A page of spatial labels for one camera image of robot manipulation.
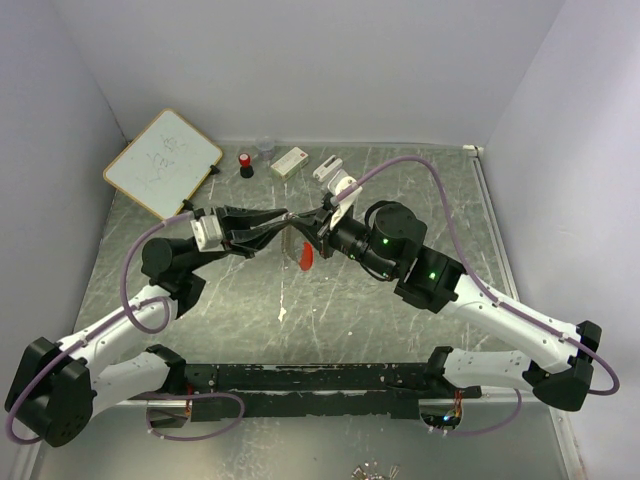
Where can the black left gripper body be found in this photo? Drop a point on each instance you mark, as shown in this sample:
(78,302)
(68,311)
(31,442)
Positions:
(225,231)

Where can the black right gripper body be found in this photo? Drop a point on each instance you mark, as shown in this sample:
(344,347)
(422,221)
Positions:
(341,238)

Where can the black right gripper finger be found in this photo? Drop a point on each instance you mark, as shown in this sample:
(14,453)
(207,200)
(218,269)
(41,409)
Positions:
(314,239)
(310,221)

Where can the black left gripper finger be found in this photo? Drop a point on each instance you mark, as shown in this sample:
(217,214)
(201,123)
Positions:
(257,238)
(243,218)

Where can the metal key organizer red handle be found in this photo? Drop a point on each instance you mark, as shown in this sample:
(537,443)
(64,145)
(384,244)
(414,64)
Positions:
(295,248)

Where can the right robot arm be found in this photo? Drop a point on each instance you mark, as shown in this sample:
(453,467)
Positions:
(549,358)

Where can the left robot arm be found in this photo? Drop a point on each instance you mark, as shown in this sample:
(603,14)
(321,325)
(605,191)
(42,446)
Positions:
(60,386)

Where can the red black stamp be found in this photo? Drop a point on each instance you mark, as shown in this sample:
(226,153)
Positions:
(246,169)

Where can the white stapler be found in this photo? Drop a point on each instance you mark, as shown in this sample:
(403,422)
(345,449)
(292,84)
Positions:
(327,169)

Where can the white staples box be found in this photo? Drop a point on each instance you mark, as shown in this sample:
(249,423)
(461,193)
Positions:
(289,164)

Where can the clear plastic cup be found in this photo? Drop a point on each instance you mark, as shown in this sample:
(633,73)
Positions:
(266,148)

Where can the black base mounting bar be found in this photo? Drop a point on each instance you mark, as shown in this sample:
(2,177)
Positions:
(289,391)

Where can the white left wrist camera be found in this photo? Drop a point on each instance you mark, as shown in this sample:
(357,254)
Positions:
(207,231)

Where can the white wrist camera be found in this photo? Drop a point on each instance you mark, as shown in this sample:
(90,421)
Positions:
(344,190)
(207,231)

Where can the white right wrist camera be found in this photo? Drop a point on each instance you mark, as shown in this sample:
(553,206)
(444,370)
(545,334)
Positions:
(344,190)

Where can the small whiteboard wooden frame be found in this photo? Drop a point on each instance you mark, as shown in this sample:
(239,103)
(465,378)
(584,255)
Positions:
(164,165)

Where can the aluminium frame rail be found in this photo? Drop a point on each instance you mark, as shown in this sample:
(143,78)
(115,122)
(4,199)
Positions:
(562,427)

